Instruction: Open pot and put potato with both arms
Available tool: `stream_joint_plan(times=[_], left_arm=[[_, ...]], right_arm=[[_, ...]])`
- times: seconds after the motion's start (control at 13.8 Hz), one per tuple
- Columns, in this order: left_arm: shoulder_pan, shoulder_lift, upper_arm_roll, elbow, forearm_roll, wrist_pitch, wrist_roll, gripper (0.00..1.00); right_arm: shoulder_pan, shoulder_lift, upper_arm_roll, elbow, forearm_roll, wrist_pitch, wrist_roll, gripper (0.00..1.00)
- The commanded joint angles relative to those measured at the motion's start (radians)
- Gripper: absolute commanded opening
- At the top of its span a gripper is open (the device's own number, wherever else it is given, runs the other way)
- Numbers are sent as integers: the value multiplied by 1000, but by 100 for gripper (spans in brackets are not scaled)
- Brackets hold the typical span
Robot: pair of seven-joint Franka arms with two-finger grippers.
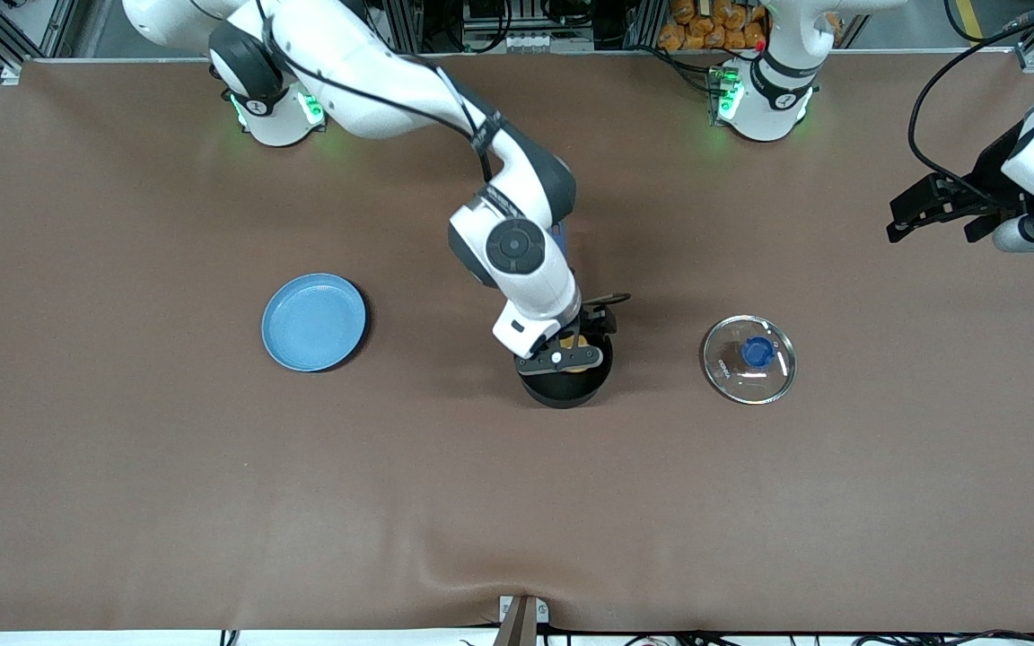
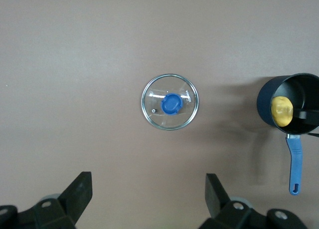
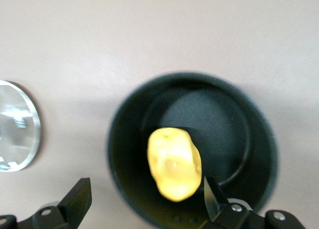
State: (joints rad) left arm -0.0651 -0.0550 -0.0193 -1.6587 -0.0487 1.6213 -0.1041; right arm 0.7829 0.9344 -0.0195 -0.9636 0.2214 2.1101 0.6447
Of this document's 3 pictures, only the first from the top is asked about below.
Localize white power strip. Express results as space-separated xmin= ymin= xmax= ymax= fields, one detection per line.
xmin=497 ymin=31 xmax=565 ymax=52

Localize glass lid with blue knob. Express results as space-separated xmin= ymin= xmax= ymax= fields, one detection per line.
xmin=701 ymin=314 xmax=798 ymax=406

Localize black pot with blue handle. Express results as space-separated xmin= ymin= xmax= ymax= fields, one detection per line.
xmin=517 ymin=224 xmax=615 ymax=410

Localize orange packaged items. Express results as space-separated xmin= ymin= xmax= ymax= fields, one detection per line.
xmin=658 ymin=0 xmax=771 ymax=51

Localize blue round plate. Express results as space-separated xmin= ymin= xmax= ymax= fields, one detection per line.
xmin=261 ymin=273 xmax=368 ymax=373

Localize yellow potato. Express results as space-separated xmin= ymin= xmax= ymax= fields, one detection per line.
xmin=560 ymin=332 xmax=603 ymax=373

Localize metal bracket with brown post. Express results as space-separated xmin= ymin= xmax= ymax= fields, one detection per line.
xmin=497 ymin=594 xmax=550 ymax=646

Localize brown table cover mat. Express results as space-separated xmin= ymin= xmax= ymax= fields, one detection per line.
xmin=0 ymin=52 xmax=1034 ymax=633

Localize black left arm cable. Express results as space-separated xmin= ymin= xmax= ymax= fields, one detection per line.
xmin=908 ymin=0 xmax=1034 ymax=194

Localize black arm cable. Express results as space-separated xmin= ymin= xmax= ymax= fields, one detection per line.
xmin=908 ymin=0 xmax=1034 ymax=194
xmin=252 ymin=0 xmax=495 ymax=185

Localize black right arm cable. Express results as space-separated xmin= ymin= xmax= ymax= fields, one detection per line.
xmin=252 ymin=0 xmax=495 ymax=185

